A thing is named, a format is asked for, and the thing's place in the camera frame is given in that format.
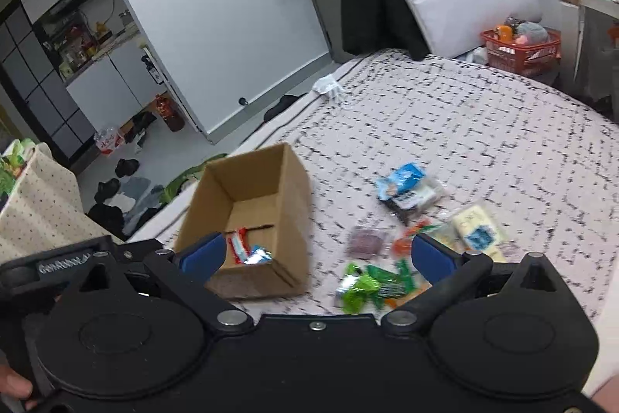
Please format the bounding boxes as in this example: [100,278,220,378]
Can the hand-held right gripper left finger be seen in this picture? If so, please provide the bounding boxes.
[77,233,255,337]

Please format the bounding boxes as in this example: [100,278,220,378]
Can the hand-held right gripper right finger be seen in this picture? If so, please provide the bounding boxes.
[381,233,566,337]

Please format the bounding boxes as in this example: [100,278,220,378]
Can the red white snack packet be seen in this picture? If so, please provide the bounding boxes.
[226,226,252,264]

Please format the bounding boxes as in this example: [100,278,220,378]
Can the dark green snack packet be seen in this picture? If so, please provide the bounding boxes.
[368,260,417,302]

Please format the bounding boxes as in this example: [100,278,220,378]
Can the shiny blue snack packet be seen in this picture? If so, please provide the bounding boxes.
[244,246,274,266]

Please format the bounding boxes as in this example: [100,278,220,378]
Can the yellow snack packet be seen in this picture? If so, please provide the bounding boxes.
[438,202,508,261]

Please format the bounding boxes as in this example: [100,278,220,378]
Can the purple snack packet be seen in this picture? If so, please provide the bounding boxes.
[347,226,390,259]

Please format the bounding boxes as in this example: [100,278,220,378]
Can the bright green snack packet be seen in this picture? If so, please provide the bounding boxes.
[333,263,383,314]

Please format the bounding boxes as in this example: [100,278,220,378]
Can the cardboard box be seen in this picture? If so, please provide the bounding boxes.
[173,142,313,300]

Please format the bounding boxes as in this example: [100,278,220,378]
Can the person's left hand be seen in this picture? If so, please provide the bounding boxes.
[0,365,39,411]

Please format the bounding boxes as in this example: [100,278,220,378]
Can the orange snack packet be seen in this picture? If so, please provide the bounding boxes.
[392,219,436,256]

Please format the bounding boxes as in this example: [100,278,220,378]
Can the blue white snack packet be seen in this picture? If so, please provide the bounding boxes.
[376,162,429,201]
[387,183,446,220]

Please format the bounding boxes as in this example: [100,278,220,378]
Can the polka dot fabric bag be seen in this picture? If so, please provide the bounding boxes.
[0,139,114,269]

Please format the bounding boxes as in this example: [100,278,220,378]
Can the green cartoon rug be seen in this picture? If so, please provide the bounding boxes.
[162,153,228,203]

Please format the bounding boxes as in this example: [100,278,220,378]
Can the black clothes pile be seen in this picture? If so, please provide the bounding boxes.
[87,202,127,240]

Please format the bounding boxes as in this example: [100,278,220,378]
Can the black shoe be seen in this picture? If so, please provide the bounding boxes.
[94,178,121,203]
[115,158,141,178]

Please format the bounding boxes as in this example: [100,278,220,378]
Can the patterned bed blanket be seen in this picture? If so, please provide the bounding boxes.
[130,48,619,394]

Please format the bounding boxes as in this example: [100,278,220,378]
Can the red white plastic bag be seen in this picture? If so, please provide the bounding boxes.
[94,127,127,157]

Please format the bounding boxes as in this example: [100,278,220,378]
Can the dark garment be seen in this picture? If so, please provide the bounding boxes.
[130,110,158,147]

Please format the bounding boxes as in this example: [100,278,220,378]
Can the cooking oil bottle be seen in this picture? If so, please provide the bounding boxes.
[155,94,185,132]

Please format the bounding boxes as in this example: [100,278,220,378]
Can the black slipper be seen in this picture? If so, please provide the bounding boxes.
[263,94,308,122]

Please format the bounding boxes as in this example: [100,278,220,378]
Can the white face mask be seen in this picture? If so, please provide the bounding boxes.
[312,74,346,99]

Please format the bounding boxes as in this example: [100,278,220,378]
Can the red plastic basket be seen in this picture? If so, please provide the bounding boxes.
[480,28,562,77]

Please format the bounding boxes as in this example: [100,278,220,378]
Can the kitchen shelf unit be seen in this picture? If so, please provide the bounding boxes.
[10,0,146,80]

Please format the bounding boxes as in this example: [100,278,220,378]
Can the grey plush toy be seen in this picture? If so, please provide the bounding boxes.
[513,20,549,46]

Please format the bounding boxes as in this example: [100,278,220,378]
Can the white door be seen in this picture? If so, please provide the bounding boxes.
[83,0,334,145]

